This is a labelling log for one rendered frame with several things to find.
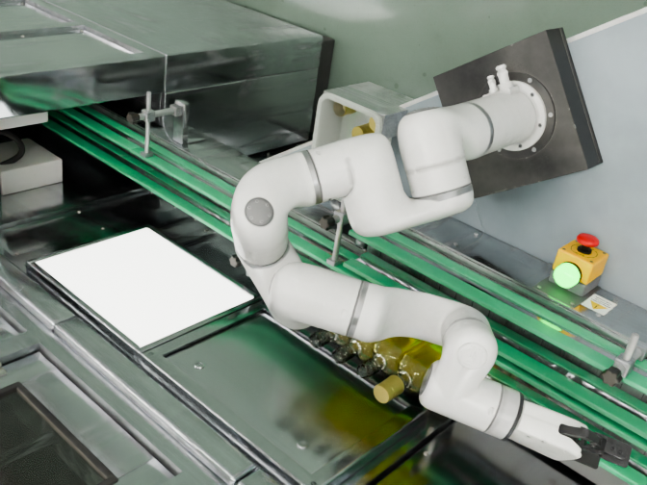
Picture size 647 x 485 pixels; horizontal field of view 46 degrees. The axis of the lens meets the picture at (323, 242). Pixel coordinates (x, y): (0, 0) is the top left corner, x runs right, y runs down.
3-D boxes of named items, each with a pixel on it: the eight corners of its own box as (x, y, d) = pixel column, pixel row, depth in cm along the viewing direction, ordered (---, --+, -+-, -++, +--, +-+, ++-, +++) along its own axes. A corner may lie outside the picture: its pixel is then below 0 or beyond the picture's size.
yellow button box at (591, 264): (565, 268, 147) (547, 281, 142) (577, 235, 143) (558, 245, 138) (599, 285, 143) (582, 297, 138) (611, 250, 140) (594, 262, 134)
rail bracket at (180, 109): (193, 140, 207) (122, 156, 192) (196, 80, 199) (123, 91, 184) (204, 146, 205) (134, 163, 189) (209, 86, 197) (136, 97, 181)
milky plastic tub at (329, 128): (330, 176, 181) (305, 184, 175) (345, 85, 171) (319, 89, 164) (388, 204, 172) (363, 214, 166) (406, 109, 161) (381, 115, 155)
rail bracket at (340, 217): (349, 250, 165) (310, 268, 156) (362, 179, 157) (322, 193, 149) (360, 256, 164) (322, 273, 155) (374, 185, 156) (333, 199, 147)
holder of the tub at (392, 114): (329, 196, 184) (307, 204, 178) (347, 85, 171) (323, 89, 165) (384, 224, 174) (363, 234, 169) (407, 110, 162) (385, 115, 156)
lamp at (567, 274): (555, 278, 141) (547, 283, 138) (561, 257, 138) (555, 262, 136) (577, 289, 138) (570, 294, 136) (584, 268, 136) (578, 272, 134)
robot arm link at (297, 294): (379, 223, 111) (368, 254, 125) (241, 181, 112) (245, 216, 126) (348, 329, 106) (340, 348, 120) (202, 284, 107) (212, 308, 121)
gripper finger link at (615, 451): (580, 449, 107) (624, 469, 107) (589, 448, 104) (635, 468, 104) (585, 428, 108) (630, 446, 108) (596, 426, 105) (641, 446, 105)
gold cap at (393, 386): (391, 394, 135) (375, 403, 132) (385, 374, 135) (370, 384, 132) (406, 394, 133) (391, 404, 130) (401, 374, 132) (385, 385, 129)
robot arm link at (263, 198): (303, 169, 125) (218, 193, 123) (306, 132, 112) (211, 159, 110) (330, 245, 121) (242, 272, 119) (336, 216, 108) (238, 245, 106)
